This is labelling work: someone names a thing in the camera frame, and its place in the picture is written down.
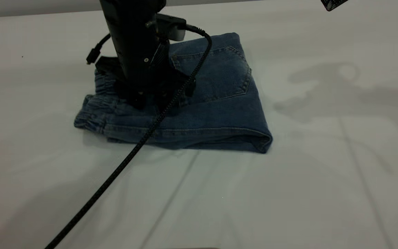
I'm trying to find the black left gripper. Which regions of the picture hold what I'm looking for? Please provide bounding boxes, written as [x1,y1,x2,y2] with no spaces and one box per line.
[95,57,196,113]

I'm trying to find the black braided cable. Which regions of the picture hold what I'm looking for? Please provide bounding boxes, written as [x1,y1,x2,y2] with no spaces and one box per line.
[44,24,213,249]

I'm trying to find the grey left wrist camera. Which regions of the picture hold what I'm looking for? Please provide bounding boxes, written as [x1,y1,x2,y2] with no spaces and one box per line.
[146,14,187,42]

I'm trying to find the blue denim jeans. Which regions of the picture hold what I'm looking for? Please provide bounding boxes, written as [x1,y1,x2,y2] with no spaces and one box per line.
[74,32,274,154]

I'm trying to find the short black cable with plug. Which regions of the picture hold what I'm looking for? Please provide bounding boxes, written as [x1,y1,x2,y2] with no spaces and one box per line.
[86,33,112,65]

